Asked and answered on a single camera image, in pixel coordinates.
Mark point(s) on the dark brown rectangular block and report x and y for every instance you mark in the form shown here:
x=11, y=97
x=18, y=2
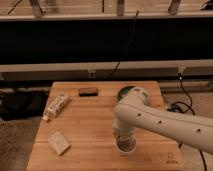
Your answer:
x=86, y=92

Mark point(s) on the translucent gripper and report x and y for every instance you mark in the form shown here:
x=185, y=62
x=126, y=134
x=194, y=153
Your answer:
x=123, y=137

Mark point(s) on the white tube with cap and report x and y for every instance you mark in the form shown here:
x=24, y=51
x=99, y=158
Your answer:
x=56, y=106

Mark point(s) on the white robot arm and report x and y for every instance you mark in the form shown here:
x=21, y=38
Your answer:
x=133, y=110

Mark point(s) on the green bowl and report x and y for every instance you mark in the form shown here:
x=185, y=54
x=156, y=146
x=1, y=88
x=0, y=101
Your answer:
x=123, y=92

